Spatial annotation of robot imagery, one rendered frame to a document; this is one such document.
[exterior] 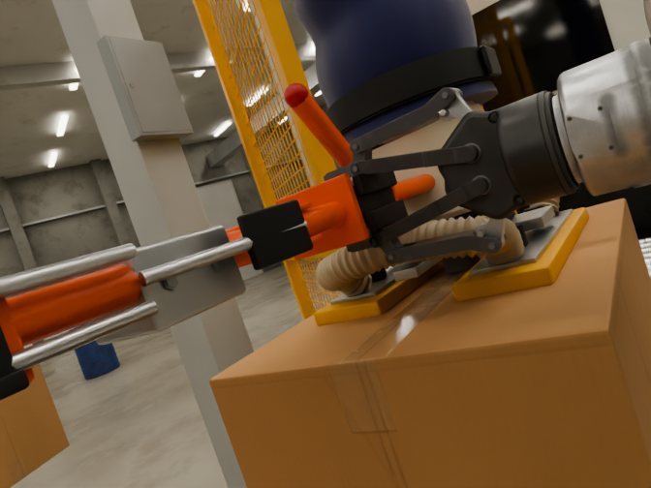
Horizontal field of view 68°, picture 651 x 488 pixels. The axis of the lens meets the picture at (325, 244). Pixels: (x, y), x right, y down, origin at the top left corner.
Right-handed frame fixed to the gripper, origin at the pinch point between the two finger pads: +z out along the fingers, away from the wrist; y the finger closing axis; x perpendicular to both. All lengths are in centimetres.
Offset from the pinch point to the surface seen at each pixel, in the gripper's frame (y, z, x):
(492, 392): 16.3, -11.2, -4.5
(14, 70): -377, 760, 396
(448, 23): -16.8, -9.2, 21.0
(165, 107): -46, 89, 65
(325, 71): -17.7, 6.1, 17.2
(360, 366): 13.3, -0.4, -4.6
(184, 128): -39, 89, 70
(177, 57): -376, 662, 658
